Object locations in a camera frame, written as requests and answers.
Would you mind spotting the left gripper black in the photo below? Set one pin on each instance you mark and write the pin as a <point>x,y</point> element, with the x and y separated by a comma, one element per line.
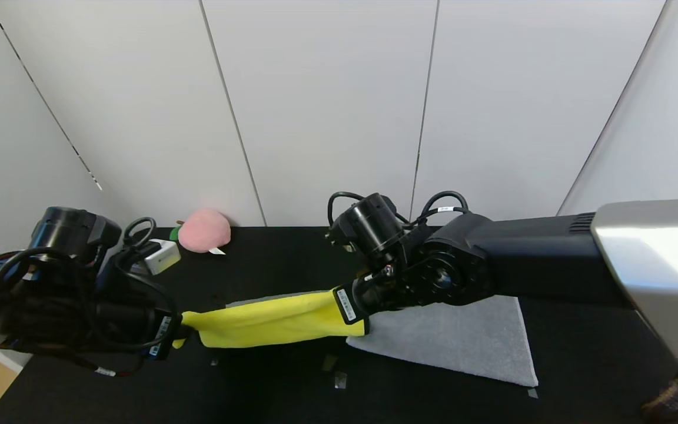
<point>162,337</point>

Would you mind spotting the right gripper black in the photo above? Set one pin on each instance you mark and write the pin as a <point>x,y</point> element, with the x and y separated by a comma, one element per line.
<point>348,304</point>

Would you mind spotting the yellow microfibre towel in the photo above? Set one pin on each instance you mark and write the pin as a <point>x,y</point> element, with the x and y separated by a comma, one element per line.
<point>274,321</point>

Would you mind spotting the grey towel with orange stripes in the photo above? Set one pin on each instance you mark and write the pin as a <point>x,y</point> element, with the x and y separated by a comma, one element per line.
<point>462,338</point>

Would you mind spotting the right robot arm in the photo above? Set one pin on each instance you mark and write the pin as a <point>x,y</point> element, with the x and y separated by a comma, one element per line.
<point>521,259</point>

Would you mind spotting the pink peach plush toy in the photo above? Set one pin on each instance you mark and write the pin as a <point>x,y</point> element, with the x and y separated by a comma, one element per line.
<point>205,231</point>

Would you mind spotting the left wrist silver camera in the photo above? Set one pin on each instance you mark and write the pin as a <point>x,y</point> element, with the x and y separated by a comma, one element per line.
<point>162,254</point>

